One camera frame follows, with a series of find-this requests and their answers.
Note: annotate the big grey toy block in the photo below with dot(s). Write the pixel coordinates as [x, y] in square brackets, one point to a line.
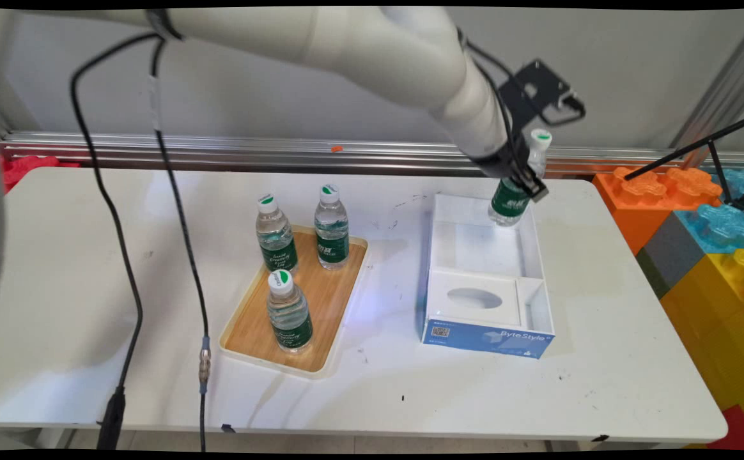
[669, 252]

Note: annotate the green label water bottle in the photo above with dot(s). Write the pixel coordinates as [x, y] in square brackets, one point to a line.
[278, 252]
[506, 203]
[332, 246]
[291, 329]

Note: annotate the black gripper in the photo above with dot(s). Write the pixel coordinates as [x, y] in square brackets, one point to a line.
[503, 163]

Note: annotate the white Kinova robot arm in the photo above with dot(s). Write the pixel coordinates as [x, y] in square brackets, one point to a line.
[378, 45]

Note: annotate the big blue toy block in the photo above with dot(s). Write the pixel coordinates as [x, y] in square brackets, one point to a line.
[723, 227]

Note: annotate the big yellow toy block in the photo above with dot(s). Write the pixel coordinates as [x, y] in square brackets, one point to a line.
[711, 319]

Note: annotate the white and blue cardboard box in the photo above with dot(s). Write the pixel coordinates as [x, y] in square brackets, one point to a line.
[474, 300]

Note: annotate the wooden tray with cream rim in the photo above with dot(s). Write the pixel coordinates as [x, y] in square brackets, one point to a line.
[327, 300]

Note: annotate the big orange toy block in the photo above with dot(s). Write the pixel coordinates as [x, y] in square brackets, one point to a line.
[640, 204]

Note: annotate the big red toy block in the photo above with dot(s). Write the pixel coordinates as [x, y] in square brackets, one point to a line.
[739, 434]

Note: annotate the black tripod stand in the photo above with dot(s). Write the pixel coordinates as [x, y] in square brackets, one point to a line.
[717, 163]

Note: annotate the aluminium frame post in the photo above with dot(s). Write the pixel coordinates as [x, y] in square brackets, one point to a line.
[723, 89]

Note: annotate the aluminium rail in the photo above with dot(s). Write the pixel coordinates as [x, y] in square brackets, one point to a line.
[346, 156]

